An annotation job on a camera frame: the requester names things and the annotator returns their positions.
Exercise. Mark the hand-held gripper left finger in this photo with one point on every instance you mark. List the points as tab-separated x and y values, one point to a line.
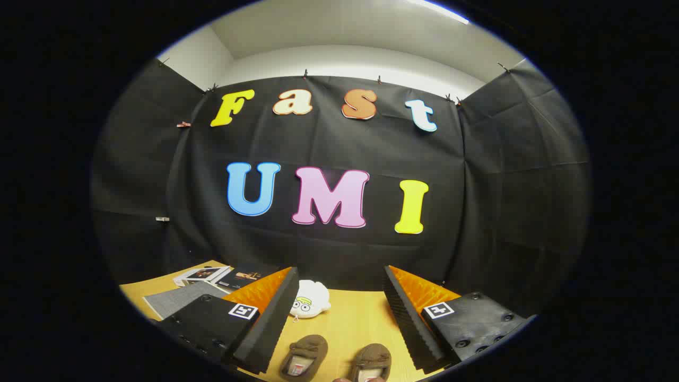
270	329

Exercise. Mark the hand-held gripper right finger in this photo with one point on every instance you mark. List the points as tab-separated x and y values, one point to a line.
411	329

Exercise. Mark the brown fuzzy shoe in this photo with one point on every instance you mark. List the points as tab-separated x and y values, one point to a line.
372	355
305	347

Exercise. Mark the cream fabric storage box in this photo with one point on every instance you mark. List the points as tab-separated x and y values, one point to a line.
175	300

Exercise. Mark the white plush toy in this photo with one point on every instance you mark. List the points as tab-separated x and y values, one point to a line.
310	297

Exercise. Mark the white cover book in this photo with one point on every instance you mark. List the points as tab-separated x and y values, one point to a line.
201	274

